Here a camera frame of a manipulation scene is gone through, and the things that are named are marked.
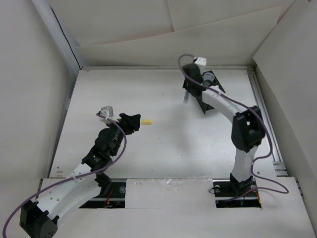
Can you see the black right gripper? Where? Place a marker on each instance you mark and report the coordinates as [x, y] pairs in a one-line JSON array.
[[185, 84]]

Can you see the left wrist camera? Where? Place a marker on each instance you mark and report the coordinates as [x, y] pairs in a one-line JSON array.
[[105, 113]]

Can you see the yellow highlighter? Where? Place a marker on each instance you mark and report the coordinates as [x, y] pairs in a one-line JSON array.
[[146, 122]]

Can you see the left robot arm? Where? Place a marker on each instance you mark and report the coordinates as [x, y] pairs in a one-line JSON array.
[[40, 219]]

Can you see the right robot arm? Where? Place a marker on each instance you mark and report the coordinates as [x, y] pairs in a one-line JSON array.
[[246, 133]]

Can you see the aluminium rail right edge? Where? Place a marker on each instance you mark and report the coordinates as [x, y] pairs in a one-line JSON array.
[[278, 163]]

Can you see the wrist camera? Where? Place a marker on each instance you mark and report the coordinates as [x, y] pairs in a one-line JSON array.
[[105, 113], [200, 61]]

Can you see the blue highlighter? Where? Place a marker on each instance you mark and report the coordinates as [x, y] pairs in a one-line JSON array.
[[186, 97]]

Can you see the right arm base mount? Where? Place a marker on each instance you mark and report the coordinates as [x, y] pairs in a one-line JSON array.
[[226, 196]]

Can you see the clear jar of paper clips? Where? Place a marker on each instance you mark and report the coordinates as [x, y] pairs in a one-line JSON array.
[[208, 76]]

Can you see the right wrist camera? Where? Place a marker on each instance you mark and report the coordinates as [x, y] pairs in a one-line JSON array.
[[200, 61]]

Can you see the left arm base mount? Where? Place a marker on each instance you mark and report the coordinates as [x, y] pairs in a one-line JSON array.
[[111, 193]]

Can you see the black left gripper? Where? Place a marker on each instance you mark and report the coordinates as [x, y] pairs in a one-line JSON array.
[[129, 123]]

